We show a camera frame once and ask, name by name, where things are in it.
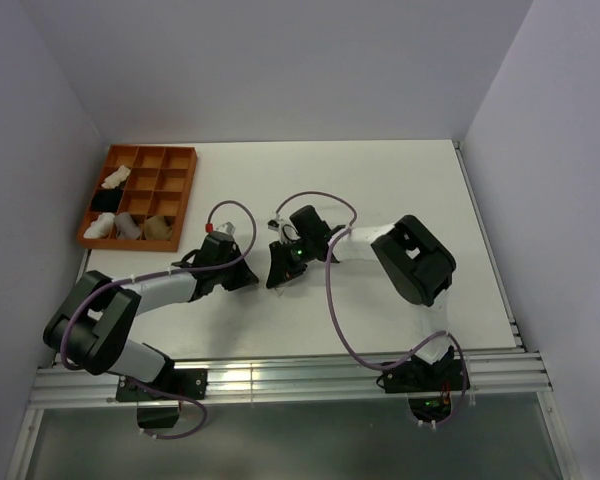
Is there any orange wooden compartment tray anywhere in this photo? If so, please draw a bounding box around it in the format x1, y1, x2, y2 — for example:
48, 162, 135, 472
76, 144, 197, 252

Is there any tan brown long sock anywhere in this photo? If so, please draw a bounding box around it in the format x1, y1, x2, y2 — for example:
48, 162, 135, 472
143, 216, 173, 241

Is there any grey sock with red cuff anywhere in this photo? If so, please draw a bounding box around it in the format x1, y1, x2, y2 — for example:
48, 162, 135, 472
114, 212, 142, 240

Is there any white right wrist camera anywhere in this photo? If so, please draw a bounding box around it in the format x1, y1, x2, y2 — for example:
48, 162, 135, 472
267, 216, 299, 243

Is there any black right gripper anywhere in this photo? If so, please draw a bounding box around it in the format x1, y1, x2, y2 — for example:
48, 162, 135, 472
267, 237, 316, 289

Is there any white sock with black stripes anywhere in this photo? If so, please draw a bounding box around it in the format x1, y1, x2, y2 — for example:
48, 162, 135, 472
274, 282, 292, 295

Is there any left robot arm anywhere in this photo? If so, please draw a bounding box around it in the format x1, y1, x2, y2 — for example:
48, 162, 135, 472
43, 231, 258, 399

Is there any white rolled sock in tray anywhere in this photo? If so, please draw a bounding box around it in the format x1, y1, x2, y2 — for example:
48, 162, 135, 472
83, 212, 115, 239

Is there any aluminium frame rail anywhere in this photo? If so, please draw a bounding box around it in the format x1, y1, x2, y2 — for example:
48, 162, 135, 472
28, 352, 552, 410

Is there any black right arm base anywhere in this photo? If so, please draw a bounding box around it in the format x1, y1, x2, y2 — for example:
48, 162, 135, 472
376, 351, 471, 424

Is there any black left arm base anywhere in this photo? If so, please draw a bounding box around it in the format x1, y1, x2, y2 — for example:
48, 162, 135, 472
115, 368, 208, 440

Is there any black rolled sock in tray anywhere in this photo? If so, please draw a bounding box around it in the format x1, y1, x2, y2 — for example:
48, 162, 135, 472
89, 189, 124, 213

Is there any cream rolled sock in tray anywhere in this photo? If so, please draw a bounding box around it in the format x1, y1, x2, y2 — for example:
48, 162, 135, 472
101, 165, 131, 190

